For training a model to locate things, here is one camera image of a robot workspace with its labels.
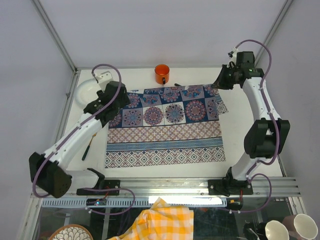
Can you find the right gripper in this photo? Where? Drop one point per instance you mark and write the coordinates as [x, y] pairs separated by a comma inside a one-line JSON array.
[[220, 83]]

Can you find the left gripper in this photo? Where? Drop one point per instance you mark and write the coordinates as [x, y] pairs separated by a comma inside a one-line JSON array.
[[125, 101]]

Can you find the patterned placemat cloth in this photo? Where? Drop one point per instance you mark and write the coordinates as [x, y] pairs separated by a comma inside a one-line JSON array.
[[167, 126]]

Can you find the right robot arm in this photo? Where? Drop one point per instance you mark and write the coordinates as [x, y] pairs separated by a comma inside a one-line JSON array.
[[265, 139]]

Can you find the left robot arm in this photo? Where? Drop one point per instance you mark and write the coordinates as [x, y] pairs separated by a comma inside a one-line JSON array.
[[48, 170]]

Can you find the white blue-rimmed bowl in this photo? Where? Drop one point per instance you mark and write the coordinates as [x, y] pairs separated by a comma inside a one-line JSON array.
[[86, 92]]

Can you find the orange mug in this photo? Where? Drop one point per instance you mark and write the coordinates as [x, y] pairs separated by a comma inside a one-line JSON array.
[[162, 73]]

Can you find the yellow checkered cloth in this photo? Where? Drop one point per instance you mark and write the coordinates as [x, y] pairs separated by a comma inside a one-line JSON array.
[[161, 221]]

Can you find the patterned brown plate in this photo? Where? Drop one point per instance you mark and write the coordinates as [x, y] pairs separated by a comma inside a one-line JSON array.
[[71, 232]]

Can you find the brown white cup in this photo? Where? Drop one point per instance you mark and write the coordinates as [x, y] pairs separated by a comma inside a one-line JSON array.
[[301, 226]]

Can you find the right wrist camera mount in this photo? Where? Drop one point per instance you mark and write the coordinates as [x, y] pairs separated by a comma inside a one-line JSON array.
[[233, 54]]

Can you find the gold fork green handle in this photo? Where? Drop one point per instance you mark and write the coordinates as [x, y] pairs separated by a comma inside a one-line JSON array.
[[88, 148]]

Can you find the white cable duct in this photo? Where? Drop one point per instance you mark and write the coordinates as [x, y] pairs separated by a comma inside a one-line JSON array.
[[139, 202]]

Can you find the aluminium mounting rail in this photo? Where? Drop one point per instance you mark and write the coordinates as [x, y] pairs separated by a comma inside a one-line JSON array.
[[279, 187]]

